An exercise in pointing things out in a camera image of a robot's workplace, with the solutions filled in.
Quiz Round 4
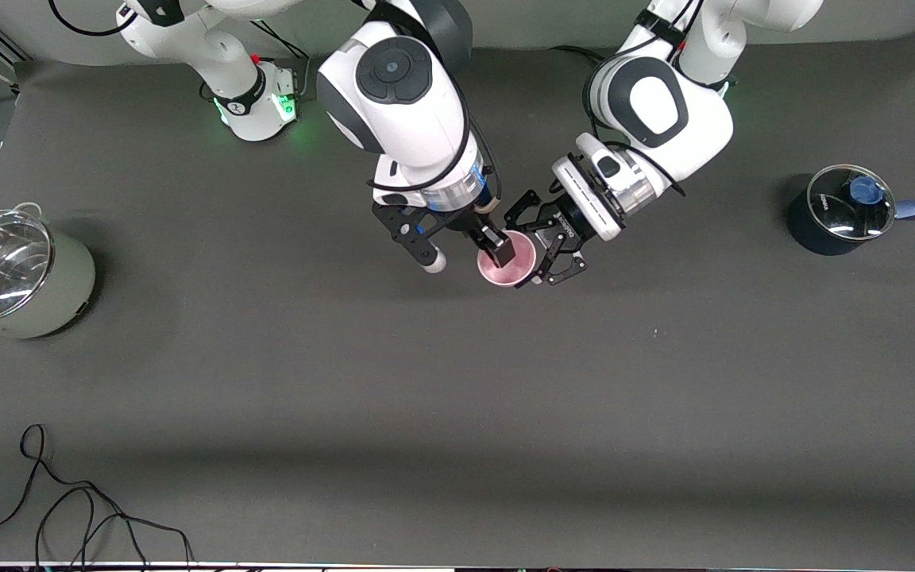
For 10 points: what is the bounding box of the pink plastic cup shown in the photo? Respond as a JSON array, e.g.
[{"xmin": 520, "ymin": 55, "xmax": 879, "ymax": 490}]
[{"xmin": 477, "ymin": 229, "xmax": 538, "ymax": 288}]

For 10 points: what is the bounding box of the dark blue saucepan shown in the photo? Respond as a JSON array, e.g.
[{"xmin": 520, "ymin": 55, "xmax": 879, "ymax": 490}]
[{"xmin": 787, "ymin": 164, "xmax": 915, "ymax": 257}]

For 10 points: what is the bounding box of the pale green cooking pot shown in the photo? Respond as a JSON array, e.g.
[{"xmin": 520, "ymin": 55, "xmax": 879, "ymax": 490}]
[{"xmin": 0, "ymin": 203, "xmax": 97, "ymax": 342}]

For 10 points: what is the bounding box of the glass lid with beige knob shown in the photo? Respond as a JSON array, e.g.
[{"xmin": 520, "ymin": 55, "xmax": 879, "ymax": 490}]
[{"xmin": 0, "ymin": 209, "xmax": 55, "ymax": 323}]

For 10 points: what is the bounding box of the glass lid with blue knob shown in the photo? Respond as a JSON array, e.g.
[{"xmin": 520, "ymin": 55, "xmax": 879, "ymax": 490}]
[{"xmin": 807, "ymin": 164, "xmax": 897, "ymax": 241}]

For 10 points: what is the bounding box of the black left arm base cable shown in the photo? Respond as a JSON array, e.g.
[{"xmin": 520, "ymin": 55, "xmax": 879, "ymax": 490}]
[{"xmin": 549, "ymin": 45, "xmax": 611, "ymax": 66}]

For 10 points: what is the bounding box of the thin black loose cable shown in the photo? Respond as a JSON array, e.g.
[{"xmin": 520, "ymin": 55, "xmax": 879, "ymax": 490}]
[{"xmin": 0, "ymin": 423, "xmax": 195, "ymax": 566}]

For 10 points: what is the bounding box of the black arm base cable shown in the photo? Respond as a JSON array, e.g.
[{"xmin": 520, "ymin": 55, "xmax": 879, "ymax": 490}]
[
  {"xmin": 549, "ymin": 45, "xmax": 611, "ymax": 66},
  {"xmin": 202, "ymin": 20, "xmax": 311, "ymax": 100}
]

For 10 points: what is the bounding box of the black right arm base cable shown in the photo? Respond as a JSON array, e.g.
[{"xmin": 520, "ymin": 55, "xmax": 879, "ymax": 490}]
[{"xmin": 202, "ymin": 20, "xmax": 311, "ymax": 100}]

